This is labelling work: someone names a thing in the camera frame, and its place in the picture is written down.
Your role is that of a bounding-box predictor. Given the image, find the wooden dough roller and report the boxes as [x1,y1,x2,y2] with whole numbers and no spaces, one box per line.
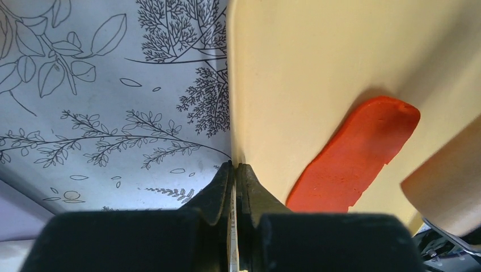
[400,117,480,256]

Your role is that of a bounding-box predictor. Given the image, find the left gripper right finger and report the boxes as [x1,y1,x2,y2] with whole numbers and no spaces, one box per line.
[235,164,423,271]

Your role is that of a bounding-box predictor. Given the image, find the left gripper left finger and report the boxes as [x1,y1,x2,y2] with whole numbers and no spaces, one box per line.
[22,161,233,271]

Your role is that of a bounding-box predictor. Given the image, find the yellow tray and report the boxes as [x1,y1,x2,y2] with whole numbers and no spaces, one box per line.
[227,1,480,232]

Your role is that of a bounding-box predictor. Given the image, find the purple tray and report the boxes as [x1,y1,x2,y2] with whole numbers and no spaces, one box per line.
[1,181,54,242]

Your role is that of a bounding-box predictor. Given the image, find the red dough ball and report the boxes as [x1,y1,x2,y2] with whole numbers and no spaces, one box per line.
[286,96,421,213]

